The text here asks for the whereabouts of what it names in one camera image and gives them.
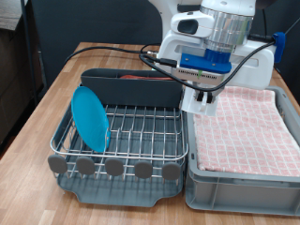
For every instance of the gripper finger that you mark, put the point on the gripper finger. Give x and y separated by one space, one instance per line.
199 96
210 97

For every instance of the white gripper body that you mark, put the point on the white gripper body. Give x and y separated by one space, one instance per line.
250 73

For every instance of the blue plate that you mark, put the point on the blue plate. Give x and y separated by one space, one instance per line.
89 118

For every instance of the grey dish drying rack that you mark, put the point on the grey dish drying rack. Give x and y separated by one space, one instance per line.
125 195

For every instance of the pink checkered cloth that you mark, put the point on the pink checkered cloth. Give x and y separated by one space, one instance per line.
243 140

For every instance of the dark grey cutlery holder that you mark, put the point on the dark grey cutlery holder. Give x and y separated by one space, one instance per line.
134 92

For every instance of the grey plastic crate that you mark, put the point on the grey plastic crate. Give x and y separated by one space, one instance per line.
243 197

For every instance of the dark metal pole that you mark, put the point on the dark metal pole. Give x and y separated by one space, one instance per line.
28 47

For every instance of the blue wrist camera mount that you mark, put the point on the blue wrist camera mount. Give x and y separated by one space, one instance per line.
206 62

